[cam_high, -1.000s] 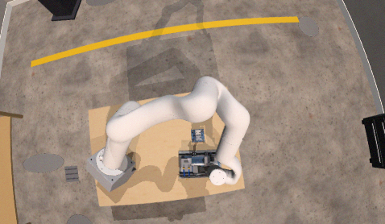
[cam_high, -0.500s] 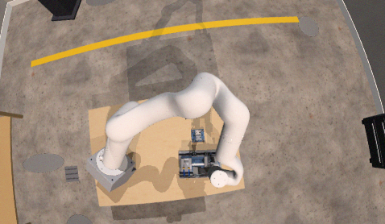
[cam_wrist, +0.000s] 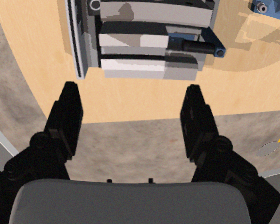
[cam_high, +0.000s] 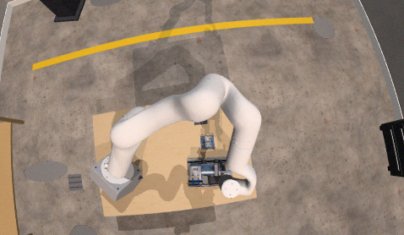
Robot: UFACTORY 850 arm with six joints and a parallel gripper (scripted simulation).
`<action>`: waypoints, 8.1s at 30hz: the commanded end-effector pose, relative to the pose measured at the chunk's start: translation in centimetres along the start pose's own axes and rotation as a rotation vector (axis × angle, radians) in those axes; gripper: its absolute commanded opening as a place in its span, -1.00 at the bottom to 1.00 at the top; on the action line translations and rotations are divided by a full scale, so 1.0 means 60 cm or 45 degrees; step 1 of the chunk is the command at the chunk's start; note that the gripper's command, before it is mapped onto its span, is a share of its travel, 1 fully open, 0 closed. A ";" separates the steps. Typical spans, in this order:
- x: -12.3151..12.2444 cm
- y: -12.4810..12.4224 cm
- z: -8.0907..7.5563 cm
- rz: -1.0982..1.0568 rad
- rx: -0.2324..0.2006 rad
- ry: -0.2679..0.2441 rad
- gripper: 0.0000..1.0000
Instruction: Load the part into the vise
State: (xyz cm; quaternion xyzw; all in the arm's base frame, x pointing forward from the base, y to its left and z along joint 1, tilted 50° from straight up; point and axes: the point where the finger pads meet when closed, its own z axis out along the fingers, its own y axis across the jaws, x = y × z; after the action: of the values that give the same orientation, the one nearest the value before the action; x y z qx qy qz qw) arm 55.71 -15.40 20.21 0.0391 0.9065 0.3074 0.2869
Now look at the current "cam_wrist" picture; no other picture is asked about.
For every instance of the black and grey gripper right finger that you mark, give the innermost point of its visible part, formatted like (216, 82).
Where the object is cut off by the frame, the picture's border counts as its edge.
(213, 154)

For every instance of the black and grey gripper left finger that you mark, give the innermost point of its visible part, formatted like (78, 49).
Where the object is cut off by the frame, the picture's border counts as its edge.
(57, 141)

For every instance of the grey metal block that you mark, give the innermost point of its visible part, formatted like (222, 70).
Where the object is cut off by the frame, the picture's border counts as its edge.
(133, 46)

